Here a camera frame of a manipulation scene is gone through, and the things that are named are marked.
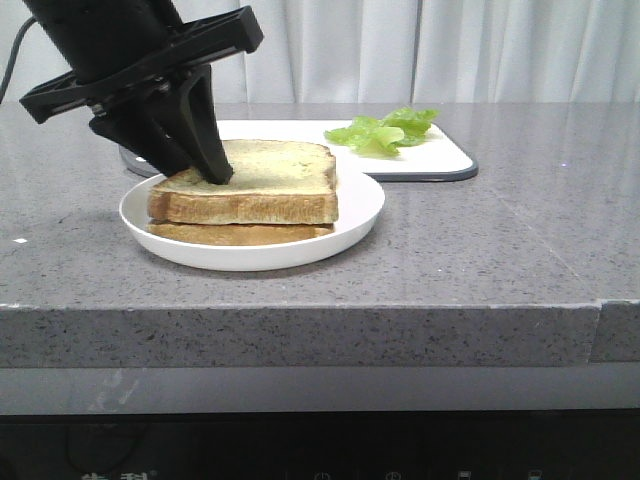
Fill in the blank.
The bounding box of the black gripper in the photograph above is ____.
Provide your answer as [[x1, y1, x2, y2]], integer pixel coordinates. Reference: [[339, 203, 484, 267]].
[[20, 5, 264, 184]]

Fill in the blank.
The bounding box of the toasted bread slice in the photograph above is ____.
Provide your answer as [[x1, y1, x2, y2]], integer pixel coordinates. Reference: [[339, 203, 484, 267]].
[[147, 139, 339, 225], [147, 221, 334, 246]]

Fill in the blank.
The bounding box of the green lettuce leaf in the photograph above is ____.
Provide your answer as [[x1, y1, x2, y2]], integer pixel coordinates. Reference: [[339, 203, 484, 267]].
[[324, 107, 439, 158]]

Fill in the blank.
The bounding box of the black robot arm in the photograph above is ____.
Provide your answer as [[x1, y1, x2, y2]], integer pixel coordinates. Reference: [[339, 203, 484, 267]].
[[20, 1, 264, 184]]

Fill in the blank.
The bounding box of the white curtain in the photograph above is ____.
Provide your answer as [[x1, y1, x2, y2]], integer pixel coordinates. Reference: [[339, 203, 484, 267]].
[[0, 0, 640, 105]]

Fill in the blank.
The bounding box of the white round plate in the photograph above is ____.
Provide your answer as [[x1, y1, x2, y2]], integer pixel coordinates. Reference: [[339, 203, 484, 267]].
[[119, 168, 385, 272]]

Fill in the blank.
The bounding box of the white cutting board grey rim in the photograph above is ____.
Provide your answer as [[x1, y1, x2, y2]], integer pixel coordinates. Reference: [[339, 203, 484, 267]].
[[119, 119, 479, 183]]

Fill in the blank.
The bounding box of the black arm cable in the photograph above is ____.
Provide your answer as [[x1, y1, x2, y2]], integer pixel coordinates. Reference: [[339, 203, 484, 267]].
[[0, 15, 37, 104]]

